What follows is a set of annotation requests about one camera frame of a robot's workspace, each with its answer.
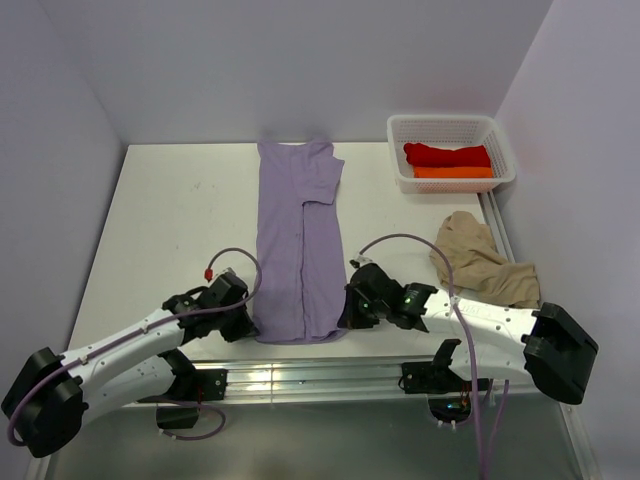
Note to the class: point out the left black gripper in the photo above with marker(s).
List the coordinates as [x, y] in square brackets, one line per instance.
[244, 328]

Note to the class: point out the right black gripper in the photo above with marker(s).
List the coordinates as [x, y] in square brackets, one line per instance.
[351, 318]

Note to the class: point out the lilac t shirt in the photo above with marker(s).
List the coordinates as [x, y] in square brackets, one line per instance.
[299, 245]

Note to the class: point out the white plastic basket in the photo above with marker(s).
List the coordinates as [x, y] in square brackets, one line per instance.
[449, 132]

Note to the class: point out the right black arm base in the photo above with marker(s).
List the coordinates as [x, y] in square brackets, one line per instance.
[431, 377]

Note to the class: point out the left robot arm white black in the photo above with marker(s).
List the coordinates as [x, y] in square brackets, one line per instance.
[55, 395]

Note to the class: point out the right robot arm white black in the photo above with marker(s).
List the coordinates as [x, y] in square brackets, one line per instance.
[545, 346]

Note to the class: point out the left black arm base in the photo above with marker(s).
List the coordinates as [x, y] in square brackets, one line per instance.
[188, 392]

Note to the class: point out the beige t shirt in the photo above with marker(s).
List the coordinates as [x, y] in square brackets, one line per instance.
[467, 254]

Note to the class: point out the rolled red t shirt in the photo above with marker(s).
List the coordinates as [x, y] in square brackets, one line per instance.
[418, 154]

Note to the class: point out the rolled orange t shirt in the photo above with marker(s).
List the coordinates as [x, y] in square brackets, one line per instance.
[453, 172]

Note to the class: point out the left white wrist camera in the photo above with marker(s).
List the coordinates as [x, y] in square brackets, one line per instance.
[210, 274]

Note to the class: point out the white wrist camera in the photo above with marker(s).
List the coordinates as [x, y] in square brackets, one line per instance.
[359, 261]
[210, 274]

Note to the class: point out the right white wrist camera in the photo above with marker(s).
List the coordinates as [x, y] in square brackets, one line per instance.
[359, 261]

